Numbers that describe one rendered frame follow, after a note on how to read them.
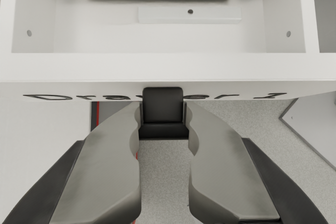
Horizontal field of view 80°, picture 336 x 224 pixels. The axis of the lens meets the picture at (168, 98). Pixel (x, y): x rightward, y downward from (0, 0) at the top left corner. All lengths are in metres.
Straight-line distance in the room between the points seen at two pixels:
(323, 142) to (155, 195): 0.88
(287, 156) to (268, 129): 0.17
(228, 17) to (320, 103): 1.10
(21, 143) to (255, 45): 0.32
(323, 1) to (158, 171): 0.91
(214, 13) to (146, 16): 0.07
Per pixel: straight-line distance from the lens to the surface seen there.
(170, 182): 1.09
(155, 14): 0.23
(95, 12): 0.25
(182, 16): 0.23
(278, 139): 1.21
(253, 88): 0.16
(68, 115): 0.31
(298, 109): 1.24
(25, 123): 0.34
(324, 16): 0.48
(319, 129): 1.29
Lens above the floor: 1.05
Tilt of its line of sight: 83 degrees down
